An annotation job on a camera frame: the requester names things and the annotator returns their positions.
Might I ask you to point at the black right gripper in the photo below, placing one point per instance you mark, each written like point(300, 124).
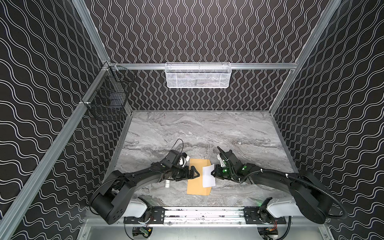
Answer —
point(220, 171)

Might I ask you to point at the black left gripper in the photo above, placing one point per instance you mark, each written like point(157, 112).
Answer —
point(186, 172)

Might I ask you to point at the white paper letter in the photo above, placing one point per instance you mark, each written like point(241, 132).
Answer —
point(208, 179)

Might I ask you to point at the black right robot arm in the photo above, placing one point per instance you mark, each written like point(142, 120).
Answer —
point(310, 198)

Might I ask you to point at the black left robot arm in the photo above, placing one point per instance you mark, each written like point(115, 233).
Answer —
point(112, 198)

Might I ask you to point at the aluminium back crossbar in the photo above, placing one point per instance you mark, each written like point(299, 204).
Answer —
point(233, 66)

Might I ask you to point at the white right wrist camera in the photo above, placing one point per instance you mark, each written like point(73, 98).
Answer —
point(222, 163)

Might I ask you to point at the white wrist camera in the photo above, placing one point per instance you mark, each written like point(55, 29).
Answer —
point(184, 159)
point(222, 163)

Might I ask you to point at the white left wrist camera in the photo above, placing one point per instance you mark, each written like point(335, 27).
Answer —
point(184, 159)

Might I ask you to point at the white wire mesh basket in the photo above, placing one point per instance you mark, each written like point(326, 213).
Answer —
point(198, 77)

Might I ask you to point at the black wire basket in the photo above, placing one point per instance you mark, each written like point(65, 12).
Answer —
point(109, 100)

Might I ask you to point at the aluminium frame corner post left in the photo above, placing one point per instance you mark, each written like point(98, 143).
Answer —
point(91, 29)

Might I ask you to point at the aluminium frame corner post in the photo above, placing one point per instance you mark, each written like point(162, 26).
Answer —
point(314, 37)
point(91, 29)

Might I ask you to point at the aluminium frame corner post right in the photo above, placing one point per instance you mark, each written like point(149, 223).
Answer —
point(314, 37)

